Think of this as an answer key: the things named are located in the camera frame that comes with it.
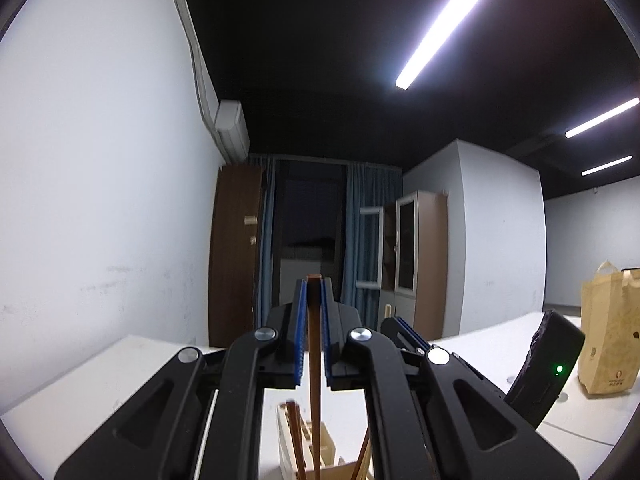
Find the dark brown wardrobe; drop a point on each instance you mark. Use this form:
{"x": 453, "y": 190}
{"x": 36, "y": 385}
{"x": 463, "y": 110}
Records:
{"x": 235, "y": 260}

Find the white air conditioner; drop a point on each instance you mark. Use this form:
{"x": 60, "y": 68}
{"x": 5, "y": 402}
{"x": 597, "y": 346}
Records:
{"x": 232, "y": 130}

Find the dark window opening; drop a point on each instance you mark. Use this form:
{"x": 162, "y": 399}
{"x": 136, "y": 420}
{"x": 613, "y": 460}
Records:
{"x": 310, "y": 210}

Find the wide blue curtain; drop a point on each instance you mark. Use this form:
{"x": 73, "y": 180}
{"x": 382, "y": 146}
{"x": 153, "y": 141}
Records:
{"x": 370, "y": 185}

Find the narrow blue curtain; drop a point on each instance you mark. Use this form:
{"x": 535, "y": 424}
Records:
{"x": 265, "y": 240}

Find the white wall pipe cover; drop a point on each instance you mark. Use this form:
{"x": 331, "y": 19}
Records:
{"x": 192, "y": 45}

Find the glass door cabinet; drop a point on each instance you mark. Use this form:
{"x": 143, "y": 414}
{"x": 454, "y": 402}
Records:
{"x": 430, "y": 260}

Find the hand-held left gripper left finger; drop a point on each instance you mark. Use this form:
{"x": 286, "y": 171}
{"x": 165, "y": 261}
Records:
{"x": 300, "y": 335}

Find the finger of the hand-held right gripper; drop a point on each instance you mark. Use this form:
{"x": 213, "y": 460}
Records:
{"x": 407, "y": 332}

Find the brown paper bag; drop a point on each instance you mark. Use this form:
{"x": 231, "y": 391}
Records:
{"x": 607, "y": 340}

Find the cream plastic utensil holder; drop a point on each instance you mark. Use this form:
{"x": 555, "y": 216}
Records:
{"x": 335, "y": 452}

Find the long ceiling light bar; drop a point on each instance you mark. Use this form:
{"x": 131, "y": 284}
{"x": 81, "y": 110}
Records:
{"x": 442, "y": 30}

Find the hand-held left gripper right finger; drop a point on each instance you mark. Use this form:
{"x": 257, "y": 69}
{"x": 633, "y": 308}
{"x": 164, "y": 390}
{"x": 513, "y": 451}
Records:
{"x": 327, "y": 335}

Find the dark wooden chopstick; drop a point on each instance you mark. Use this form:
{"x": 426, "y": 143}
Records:
{"x": 295, "y": 435}
{"x": 362, "y": 455}
{"x": 315, "y": 410}

